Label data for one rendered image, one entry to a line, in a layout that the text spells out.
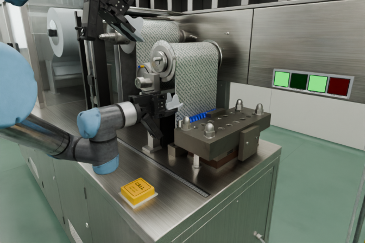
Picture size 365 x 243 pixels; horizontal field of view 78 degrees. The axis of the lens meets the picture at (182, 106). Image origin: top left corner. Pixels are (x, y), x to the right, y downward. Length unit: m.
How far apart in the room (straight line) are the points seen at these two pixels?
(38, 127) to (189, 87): 0.50
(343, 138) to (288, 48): 2.61
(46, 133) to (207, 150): 0.44
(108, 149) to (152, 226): 0.23
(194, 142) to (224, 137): 0.10
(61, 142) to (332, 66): 0.84
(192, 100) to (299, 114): 2.72
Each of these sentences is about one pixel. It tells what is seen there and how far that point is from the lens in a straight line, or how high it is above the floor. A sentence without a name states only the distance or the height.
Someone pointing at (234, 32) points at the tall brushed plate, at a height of 1.35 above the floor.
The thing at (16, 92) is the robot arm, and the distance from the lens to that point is 0.39.
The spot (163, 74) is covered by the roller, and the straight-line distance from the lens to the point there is 0.82.
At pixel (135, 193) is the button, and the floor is 0.92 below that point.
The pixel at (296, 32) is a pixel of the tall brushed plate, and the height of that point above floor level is 1.35.
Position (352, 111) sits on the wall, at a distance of 3.32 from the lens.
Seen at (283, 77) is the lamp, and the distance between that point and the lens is 0.92.
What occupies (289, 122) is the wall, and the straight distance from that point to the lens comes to 3.57.
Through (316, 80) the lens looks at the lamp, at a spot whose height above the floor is 1.20.
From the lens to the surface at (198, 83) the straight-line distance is 0.89.
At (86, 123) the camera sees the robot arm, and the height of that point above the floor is 1.12.
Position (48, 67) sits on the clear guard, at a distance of 1.67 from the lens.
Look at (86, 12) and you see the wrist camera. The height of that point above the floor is 1.40.
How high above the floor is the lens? 1.34
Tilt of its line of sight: 17 degrees down
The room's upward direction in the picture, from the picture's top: straight up
